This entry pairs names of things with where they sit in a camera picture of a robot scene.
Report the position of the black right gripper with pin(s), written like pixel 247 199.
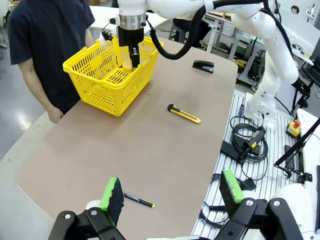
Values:
pixel 130 36

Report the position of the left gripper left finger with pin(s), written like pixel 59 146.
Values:
pixel 113 197

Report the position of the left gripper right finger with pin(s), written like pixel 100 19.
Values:
pixel 231 190

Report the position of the yellow black utility knife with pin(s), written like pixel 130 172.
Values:
pixel 183 113

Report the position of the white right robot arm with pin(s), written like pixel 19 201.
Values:
pixel 272 50

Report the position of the yellow plastic shopping basket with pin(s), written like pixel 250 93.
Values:
pixel 100 97

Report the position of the person in black t-shirt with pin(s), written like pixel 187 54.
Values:
pixel 50 37

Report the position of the person's right hand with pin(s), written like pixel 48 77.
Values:
pixel 55 115

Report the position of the small black plug adapter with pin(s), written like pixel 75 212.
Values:
pixel 250 183

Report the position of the black yellow highlighter pen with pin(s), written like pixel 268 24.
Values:
pixel 140 200

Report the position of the black power adapter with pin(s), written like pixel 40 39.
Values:
pixel 228 150

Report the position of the black stapler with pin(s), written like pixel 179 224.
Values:
pixel 202 65

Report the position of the black tripod rods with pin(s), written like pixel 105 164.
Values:
pixel 297 144

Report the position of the white height adjustable desk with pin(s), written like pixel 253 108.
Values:
pixel 214 35

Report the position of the yellow red emergency stop button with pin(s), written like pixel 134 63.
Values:
pixel 292 130

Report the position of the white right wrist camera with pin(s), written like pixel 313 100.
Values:
pixel 106 36

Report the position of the aluminium slotted base plate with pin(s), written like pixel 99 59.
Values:
pixel 275 150

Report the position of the black grey enabling switch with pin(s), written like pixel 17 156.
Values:
pixel 257 133

